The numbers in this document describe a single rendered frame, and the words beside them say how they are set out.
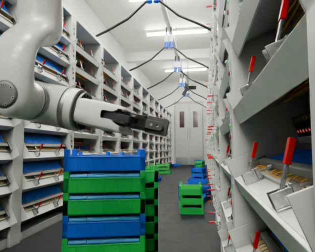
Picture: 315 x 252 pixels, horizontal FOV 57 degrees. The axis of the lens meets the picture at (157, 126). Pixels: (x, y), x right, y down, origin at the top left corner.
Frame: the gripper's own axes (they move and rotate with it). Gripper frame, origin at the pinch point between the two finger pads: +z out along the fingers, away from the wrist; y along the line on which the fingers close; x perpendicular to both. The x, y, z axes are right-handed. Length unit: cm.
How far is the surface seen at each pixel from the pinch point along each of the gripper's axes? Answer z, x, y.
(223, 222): 26, -37, -100
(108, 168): -23, -17, -51
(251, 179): 20.6, -6.7, -11.3
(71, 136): -99, -16, -175
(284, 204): 20.5, -7.1, 15.4
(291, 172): 24.6, -3.3, 1.2
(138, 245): -7, -43, -54
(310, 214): 18.2, -5.5, 30.3
